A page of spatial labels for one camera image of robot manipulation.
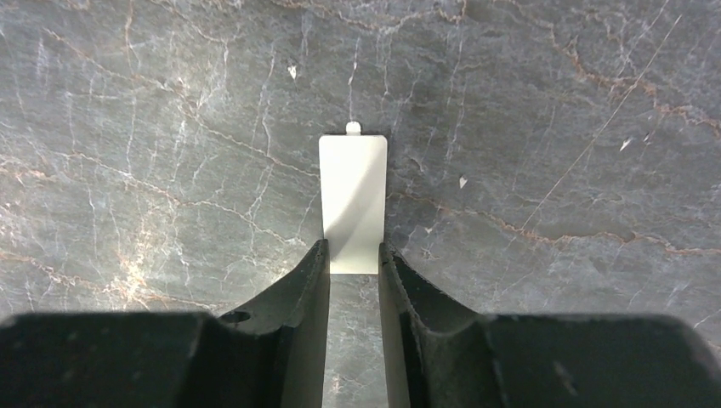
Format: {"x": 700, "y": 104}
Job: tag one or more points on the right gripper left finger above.
{"x": 267, "y": 352}

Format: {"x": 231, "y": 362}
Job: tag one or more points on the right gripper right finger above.
{"x": 440, "y": 353}

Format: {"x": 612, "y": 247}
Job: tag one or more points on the white battery cover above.
{"x": 353, "y": 175}

